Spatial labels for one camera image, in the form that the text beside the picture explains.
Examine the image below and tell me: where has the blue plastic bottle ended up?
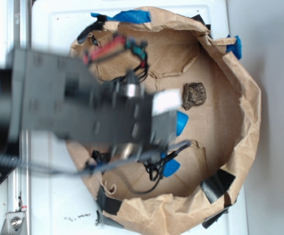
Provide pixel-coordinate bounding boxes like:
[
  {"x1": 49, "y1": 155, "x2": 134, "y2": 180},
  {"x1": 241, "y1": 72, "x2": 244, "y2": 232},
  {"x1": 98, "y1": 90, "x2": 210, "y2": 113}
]
[{"x1": 176, "y1": 111, "x2": 189, "y2": 136}]

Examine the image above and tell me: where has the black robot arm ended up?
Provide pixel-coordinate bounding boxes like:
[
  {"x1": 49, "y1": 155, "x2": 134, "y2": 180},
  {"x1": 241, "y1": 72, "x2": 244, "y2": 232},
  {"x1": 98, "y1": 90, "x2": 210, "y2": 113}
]
[{"x1": 0, "y1": 48, "x2": 182, "y2": 154}]

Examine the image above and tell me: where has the aluminium frame rail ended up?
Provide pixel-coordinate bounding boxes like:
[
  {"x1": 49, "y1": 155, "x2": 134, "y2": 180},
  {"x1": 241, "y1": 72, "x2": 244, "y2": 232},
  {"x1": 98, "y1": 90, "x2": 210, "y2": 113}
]
[{"x1": 7, "y1": 0, "x2": 32, "y2": 235}]

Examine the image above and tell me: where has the black coiled cable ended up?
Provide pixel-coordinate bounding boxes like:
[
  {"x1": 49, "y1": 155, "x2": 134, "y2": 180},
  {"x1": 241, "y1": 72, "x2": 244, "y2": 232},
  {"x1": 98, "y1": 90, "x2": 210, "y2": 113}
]
[{"x1": 0, "y1": 140, "x2": 191, "y2": 195}]

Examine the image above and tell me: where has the metal corner bracket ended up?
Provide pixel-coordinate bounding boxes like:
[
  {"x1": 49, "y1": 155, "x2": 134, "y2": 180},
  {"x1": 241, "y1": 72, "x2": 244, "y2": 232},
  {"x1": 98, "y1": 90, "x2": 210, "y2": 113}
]
[{"x1": 0, "y1": 211, "x2": 25, "y2": 235}]

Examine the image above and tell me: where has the brown paper bag enclosure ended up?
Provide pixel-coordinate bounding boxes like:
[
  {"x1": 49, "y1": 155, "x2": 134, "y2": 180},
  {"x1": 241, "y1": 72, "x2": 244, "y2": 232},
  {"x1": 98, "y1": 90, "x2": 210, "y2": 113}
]
[{"x1": 70, "y1": 7, "x2": 261, "y2": 235}]

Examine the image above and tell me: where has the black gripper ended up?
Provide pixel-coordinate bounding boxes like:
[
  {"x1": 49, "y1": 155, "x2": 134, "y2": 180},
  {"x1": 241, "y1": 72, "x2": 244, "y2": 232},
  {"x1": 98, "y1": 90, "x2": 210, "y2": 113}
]
[{"x1": 90, "y1": 72, "x2": 181, "y2": 161}]

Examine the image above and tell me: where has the white plastic tray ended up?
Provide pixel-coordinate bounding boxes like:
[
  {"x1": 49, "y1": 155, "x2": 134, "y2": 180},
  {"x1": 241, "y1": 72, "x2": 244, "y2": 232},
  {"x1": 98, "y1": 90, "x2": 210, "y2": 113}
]
[{"x1": 27, "y1": 0, "x2": 248, "y2": 235}]

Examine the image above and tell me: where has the dark brown rock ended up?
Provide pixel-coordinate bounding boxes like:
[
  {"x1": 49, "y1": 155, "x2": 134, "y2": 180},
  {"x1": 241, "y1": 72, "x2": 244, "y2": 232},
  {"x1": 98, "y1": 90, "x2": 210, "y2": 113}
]
[{"x1": 182, "y1": 82, "x2": 207, "y2": 110}]

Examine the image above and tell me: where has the red circuit board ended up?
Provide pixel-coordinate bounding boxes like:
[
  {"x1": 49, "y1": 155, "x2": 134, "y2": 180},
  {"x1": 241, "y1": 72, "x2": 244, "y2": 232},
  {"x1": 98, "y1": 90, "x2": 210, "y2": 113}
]
[{"x1": 82, "y1": 34, "x2": 147, "y2": 68}]

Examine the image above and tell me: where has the blue sponge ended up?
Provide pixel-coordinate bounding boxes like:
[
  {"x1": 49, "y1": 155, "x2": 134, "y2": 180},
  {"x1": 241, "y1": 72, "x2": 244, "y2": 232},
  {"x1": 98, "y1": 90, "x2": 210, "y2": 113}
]
[{"x1": 161, "y1": 152, "x2": 180, "y2": 177}]

